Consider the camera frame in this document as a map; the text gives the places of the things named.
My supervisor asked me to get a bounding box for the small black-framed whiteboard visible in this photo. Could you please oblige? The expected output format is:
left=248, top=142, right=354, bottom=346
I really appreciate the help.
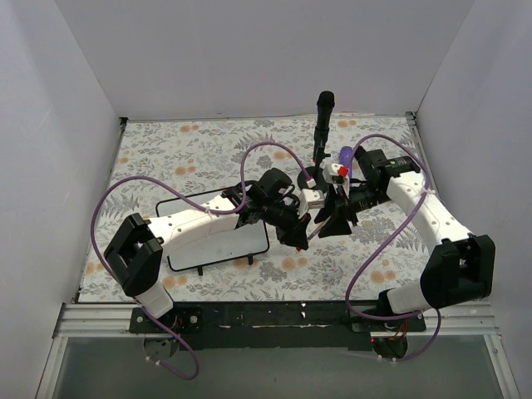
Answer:
left=150, top=189, right=270, bottom=275

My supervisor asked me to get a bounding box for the white red-capped marker pen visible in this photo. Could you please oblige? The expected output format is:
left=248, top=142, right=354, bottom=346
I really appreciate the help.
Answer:
left=297, top=221, right=326, bottom=252

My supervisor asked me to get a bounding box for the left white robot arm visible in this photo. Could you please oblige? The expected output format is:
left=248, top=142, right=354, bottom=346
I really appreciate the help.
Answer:
left=100, top=168, right=323, bottom=333

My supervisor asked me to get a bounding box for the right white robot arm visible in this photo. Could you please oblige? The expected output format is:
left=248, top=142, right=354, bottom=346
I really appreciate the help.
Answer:
left=315, top=148, right=495, bottom=331

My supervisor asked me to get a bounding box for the floral patterned table mat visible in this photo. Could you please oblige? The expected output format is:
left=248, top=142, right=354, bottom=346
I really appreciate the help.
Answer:
left=95, top=118, right=431, bottom=308

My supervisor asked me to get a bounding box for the black round microphone stand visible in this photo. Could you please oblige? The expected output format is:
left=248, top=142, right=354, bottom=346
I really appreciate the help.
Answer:
left=297, top=144, right=330, bottom=194

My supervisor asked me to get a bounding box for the black handheld microphone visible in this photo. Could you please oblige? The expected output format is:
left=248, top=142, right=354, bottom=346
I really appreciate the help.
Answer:
left=354, top=145, right=370, bottom=170

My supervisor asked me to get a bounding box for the purple microphone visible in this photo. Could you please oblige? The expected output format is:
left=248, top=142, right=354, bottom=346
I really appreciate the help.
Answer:
left=338, top=146, right=352, bottom=178

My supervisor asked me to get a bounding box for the black microphone on stand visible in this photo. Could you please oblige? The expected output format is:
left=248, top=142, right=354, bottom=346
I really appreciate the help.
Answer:
left=313, top=91, right=335, bottom=165

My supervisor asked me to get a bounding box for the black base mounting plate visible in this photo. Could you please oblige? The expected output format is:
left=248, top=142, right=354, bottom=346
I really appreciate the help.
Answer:
left=128, top=301, right=427, bottom=352

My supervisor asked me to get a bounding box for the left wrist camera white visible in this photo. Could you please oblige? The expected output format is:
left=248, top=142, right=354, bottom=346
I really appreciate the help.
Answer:
left=298, top=178, right=328, bottom=216

